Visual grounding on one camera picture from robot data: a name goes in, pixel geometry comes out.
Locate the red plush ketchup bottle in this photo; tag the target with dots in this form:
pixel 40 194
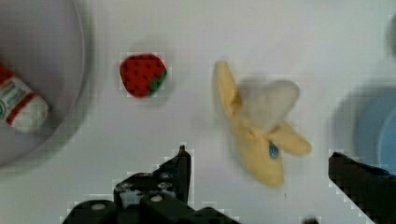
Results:
pixel 21 108

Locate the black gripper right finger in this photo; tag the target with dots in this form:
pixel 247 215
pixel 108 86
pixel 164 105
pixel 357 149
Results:
pixel 372 189

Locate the grey round plate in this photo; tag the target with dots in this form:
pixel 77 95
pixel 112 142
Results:
pixel 43 44

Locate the yellow plush peeled banana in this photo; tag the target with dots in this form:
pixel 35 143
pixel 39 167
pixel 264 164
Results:
pixel 258 124

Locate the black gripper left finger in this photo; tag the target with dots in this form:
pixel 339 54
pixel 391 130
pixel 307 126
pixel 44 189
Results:
pixel 158 197

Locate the red plush strawberry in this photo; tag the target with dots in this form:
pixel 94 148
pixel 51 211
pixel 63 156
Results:
pixel 142 74

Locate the blue plastic cup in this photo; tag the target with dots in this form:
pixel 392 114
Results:
pixel 363 127

